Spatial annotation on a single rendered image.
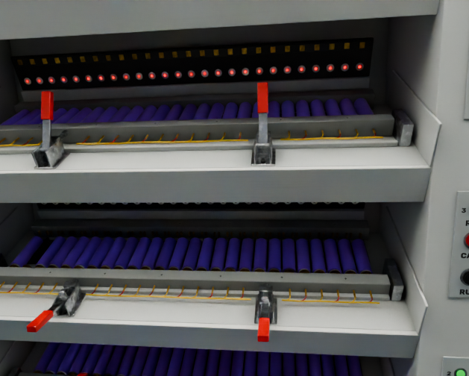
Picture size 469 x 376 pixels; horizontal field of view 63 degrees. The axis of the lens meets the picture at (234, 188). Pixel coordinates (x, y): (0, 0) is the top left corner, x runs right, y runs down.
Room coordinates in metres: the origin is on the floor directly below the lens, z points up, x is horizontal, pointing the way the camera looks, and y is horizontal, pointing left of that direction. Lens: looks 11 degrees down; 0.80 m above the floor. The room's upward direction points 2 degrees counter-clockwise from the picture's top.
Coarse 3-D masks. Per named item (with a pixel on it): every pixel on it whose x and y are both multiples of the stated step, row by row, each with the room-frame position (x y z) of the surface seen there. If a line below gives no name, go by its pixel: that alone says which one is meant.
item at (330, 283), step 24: (96, 288) 0.49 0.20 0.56; (168, 288) 0.48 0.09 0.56; (192, 288) 0.49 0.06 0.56; (216, 288) 0.48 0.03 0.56; (240, 288) 0.48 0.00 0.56; (288, 288) 0.47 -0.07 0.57; (312, 288) 0.46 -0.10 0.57; (336, 288) 0.46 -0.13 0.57; (360, 288) 0.46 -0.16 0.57; (384, 288) 0.45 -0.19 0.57
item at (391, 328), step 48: (0, 240) 0.58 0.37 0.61; (240, 240) 0.58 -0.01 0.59; (336, 240) 0.57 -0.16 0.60; (384, 240) 0.56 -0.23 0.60; (0, 336) 0.48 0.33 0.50; (48, 336) 0.47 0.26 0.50; (96, 336) 0.46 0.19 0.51; (144, 336) 0.45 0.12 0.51; (192, 336) 0.44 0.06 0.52; (240, 336) 0.43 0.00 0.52; (288, 336) 0.42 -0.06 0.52; (336, 336) 0.42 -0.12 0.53; (384, 336) 0.41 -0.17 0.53
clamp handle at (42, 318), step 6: (60, 294) 0.46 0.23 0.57; (60, 300) 0.46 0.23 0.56; (66, 300) 0.47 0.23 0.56; (54, 306) 0.45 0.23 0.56; (60, 306) 0.45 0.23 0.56; (48, 312) 0.43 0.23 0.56; (54, 312) 0.44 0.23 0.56; (36, 318) 0.42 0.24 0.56; (42, 318) 0.42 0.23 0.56; (48, 318) 0.42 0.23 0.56; (30, 324) 0.40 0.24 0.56; (36, 324) 0.40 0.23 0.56; (42, 324) 0.41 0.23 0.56; (30, 330) 0.40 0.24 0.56; (36, 330) 0.40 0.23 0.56
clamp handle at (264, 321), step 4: (264, 300) 0.43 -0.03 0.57; (264, 304) 0.43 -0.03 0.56; (268, 304) 0.43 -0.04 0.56; (264, 308) 0.43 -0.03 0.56; (268, 308) 0.43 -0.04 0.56; (264, 312) 0.42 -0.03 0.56; (268, 312) 0.42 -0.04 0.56; (260, 316) 0.41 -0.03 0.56; (264, 316) 0.41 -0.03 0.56; (268, 316) 0.41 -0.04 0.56; (260, 320) 0.40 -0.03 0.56; (264, 320) 0.40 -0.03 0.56; (268, 320) 0.40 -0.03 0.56; (260, 324) 0.39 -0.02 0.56; (264, 324) 0.39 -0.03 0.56; (268, 324) 0.39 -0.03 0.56; (260, 328) 0.38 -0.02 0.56; (264, 328) 0.38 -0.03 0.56; (268, 328) 0.38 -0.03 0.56; (260, 332) 0.37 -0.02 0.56; (264, 332) 0.37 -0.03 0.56; (268, 332) 0.37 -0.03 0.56; (260, 336) 0.37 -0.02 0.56; (264, 336) 0.37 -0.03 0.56; (268, 336) 0.37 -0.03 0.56; (260, 340) 0.37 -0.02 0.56; (264, 340) 0.37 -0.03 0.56; (268, 340) 0.37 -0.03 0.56
